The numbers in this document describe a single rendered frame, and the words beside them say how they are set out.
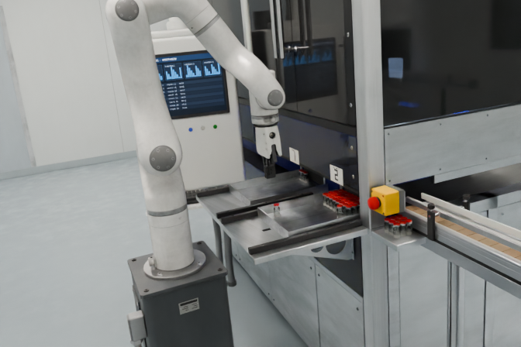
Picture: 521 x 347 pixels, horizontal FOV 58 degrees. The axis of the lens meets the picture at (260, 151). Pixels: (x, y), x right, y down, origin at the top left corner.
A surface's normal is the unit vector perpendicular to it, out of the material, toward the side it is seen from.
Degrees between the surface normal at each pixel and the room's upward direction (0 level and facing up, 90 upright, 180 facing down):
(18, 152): 90
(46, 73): 90
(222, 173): 90
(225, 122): 90
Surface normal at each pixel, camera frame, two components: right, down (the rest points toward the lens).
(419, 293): 0.37, 0.19
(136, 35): 0.44, 0.74
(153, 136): 0.15, -0.26
